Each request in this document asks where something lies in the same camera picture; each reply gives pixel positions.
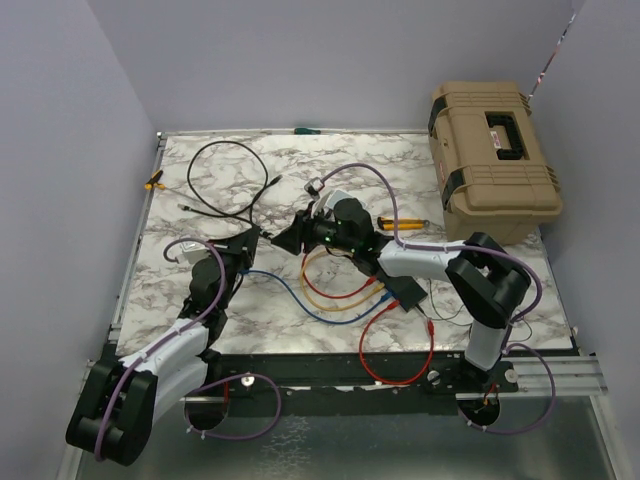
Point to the tan plastic tool case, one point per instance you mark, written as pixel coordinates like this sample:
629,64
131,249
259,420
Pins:
492,175

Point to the yellow black screwdriver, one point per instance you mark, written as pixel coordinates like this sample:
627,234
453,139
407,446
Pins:
155,183

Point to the white small router box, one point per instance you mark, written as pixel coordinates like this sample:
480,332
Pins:
334,197

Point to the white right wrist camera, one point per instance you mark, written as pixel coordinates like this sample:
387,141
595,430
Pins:
318,204

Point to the green screwdriver at wall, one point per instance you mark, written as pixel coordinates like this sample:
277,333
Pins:
306,131

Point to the black network switch box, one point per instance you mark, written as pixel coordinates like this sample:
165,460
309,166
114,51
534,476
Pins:
406,291

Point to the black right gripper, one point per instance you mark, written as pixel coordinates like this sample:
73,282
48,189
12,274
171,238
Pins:
301,230

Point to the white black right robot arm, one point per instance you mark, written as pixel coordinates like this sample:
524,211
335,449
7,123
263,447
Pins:
490,283

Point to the yellow black utility knife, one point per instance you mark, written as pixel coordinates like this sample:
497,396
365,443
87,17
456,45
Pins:
389,224

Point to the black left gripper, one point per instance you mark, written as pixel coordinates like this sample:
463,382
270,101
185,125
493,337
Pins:
241,245

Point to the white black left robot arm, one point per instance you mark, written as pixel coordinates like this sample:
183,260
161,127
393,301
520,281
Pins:
123,397

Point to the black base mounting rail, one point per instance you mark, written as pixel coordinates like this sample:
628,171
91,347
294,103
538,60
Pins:
338,385

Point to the aluminium frame rail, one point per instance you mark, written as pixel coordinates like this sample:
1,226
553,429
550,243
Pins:
72,456

